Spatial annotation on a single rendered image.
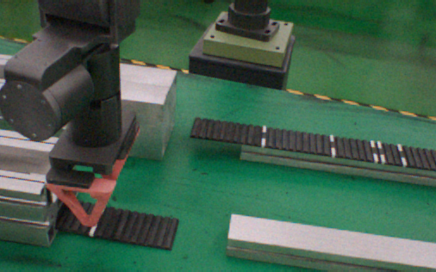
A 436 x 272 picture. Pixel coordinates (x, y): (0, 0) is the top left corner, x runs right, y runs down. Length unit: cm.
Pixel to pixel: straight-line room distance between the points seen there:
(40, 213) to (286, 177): 34
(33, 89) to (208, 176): 35
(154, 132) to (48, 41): 29
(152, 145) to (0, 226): 23
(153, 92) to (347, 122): 35
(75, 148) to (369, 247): 34
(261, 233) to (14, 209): 27
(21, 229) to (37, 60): 24
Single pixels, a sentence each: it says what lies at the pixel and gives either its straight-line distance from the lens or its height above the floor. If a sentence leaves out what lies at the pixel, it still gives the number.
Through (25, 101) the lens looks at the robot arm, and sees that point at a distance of 43.
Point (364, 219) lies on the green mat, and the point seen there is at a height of 78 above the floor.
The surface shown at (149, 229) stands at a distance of 62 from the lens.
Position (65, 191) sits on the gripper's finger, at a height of 87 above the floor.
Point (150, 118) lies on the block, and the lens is 69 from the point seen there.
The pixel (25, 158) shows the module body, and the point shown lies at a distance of 64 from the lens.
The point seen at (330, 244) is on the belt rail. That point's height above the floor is 81.
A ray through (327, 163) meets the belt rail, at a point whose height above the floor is 79.
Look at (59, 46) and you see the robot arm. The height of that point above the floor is 104.
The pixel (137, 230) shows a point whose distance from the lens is 62.
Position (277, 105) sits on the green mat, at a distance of 89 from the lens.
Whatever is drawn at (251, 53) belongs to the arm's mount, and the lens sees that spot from 102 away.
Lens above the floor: 122
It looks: 34 degrees down
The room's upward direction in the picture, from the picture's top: 6 degrees clockwise
